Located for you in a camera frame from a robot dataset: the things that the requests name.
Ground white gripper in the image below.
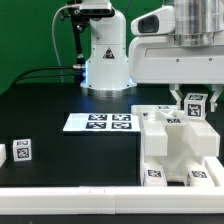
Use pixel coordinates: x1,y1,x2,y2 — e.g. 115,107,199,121
129,35,224,112

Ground white chair back part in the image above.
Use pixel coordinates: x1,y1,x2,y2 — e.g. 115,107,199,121
131,105,220,157

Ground white chair seat part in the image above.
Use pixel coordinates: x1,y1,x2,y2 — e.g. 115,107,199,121
141,116,218,183

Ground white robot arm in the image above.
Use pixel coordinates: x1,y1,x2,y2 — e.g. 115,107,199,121
79,0,224,108

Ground printed marker sheet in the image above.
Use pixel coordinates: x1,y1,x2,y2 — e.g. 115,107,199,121
63,113,140,132

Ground small white tagged cube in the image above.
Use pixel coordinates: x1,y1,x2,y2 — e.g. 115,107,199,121
13,139,32,162

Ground white block left edge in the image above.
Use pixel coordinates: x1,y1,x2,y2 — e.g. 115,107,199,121
0,144,6,168

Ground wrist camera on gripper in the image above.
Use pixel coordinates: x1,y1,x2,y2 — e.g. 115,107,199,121
131,6,175,36

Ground white frame wall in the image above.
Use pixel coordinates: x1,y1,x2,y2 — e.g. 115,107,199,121
0,157,224,215

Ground grey camera cable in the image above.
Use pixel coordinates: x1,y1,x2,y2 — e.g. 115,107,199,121
51,3,81,84

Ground black cables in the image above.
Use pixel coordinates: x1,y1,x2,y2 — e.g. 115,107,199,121
10,65,84,87

